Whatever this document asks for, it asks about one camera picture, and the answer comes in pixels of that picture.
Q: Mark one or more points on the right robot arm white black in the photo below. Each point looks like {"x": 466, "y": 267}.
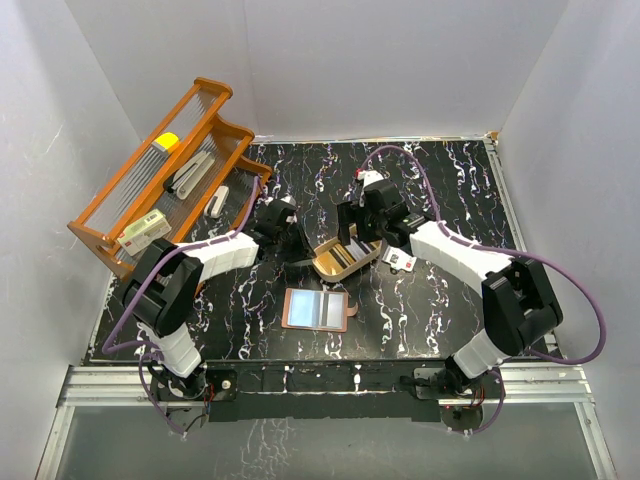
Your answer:
{"x": 518, "y": 302}

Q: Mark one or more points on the beige oval tray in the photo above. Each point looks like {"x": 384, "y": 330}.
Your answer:
{"x": 328, "y": 270}

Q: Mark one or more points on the yellow grey eraser block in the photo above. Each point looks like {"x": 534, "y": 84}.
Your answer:
{"x": 166, "y": 143}

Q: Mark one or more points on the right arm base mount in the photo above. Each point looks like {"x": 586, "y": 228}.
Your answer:
{"x": 426, "y": 383}

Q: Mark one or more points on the white card black stripe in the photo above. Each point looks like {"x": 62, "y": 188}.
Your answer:
{"x": 332, "y": 311}

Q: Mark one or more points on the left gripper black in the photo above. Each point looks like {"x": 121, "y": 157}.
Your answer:
{"x": 303, "y": 250}

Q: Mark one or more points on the grey black stapler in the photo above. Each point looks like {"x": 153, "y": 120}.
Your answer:
{"x": 182, "y": 182}

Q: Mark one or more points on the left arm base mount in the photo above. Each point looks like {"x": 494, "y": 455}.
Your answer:
{"x": 215, "y": 387}

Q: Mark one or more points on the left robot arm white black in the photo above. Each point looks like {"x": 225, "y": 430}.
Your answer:
{"x": 162, "y": 288}

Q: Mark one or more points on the white printed paper packet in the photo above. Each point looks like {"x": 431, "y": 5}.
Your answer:
{"x": 398, "y": 260}

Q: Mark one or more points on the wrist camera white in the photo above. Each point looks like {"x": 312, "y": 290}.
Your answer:
{"x": 289, "y": 200}
{"x": 368, "y": 177}

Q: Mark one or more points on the green white staples box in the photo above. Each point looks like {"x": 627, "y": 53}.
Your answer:
{"x": 139, "y": 235}

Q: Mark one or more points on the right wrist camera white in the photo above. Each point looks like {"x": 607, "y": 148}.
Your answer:
{"x": 368, "y": 177}

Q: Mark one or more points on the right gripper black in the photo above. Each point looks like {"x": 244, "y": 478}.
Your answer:
{"x": 347, "y": 215}

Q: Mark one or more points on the small white stapler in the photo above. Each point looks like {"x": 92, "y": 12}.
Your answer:
{"x": 216, "y": 203}

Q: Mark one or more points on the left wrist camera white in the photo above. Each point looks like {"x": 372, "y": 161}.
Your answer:
{"x": 289, "y": 200}

